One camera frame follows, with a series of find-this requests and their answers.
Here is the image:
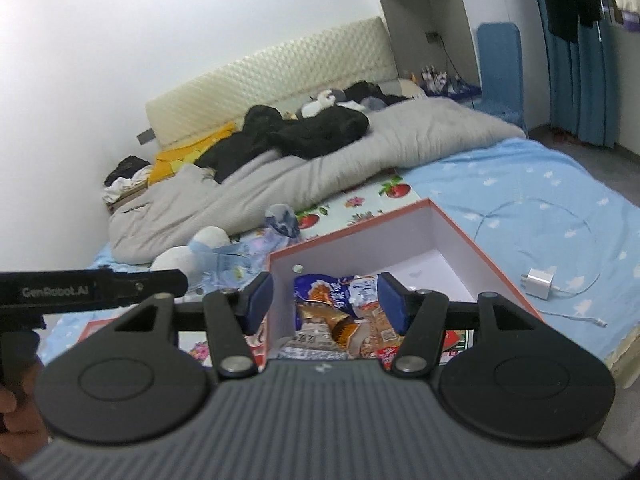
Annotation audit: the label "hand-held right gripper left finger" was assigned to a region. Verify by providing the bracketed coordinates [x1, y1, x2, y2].
[106, 271, 276, 379]

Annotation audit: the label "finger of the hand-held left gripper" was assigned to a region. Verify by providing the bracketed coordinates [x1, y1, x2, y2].
[112, 268, 191, 307]

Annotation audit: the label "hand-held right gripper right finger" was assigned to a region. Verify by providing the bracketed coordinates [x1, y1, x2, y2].
[376, 270, 547, 379]

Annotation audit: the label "tan snack packet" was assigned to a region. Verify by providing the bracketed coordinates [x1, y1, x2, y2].
[357, 305, 403, 351]

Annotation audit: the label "orange snack packet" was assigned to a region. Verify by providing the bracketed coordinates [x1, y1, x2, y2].
[330, 310, 362, 350]

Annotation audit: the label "grey clear-wrapped snack packet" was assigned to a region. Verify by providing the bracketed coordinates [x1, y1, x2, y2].
[280, 330, 351, 361]

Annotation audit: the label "blue noodle snack packet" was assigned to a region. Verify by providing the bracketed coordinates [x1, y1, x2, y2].
[293, 273, 381, 323]

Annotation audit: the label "orange cardboard box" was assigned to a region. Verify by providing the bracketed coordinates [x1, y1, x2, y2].
[265, 198, 547, 361]

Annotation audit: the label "person's left hand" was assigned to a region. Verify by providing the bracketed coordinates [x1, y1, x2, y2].
[0, 387, 52, 464]

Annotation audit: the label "white and blue plush toy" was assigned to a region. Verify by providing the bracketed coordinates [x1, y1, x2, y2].
[150, 226, 233, 281]

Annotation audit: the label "clear blue-printed plastic bag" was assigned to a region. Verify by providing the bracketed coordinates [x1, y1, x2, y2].
[192, 237, 281, 293]

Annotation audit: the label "crumpled blue plastic bag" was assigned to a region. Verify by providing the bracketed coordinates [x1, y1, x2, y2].
[263, 203, 302, 241]

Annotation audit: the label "pile of snack packets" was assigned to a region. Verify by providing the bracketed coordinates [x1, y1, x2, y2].
[190, 172, 418, 366]

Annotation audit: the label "pile of clothes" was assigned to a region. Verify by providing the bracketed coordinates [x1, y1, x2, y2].
[102, 156, 153, 206]

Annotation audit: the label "yellow cloth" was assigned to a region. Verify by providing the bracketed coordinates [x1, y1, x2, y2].
[149, 121, 238, 183]

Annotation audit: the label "white charger plug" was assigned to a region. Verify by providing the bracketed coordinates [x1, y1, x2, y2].
[520, 268, 555, 302]

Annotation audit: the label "grey duvet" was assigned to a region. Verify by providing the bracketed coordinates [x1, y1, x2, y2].
[107, 96, 528, 263]

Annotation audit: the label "black clothing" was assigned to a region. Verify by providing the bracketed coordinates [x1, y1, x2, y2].
[194, 105, 371, 183]

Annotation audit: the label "dark clothes heap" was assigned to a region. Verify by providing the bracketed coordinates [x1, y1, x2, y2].
[345, 81, 408, 111]

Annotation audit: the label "cream quilted headboard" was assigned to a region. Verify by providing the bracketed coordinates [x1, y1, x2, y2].
[145, 16, 398, 147]

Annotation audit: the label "group of small bottles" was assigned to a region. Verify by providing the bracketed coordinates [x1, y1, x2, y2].
[420, 65, 463, 92]

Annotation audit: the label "blue curtains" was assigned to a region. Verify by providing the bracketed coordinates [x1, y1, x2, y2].
[535, 0, 621, 150]

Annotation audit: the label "white charging cable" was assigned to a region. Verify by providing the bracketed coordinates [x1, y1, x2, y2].
[472, 200, 608, 328]

